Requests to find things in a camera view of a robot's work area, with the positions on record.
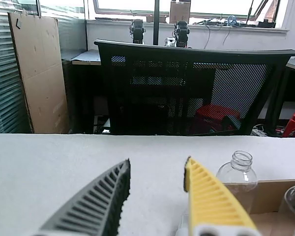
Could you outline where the flat cardboard sheet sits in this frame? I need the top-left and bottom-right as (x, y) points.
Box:
(7, 12), (71, 134)

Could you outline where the table-top robot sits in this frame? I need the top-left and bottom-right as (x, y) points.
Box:
(174, 20), (190, 48)
(129, 19), (147, 45)

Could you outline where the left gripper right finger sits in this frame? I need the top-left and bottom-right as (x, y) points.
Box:
(183, 156), (260, 236)

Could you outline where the small cardboard box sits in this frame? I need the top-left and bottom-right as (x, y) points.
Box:
(169, 0), (191, 25)

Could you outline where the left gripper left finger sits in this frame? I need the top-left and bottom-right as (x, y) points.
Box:
(32, 158), (132, 236)

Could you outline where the desk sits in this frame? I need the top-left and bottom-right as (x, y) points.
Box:
(70, 49), (102, 66)

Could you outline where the black mesh chair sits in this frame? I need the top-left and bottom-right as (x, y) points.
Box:
(94, 39), (295, 136)

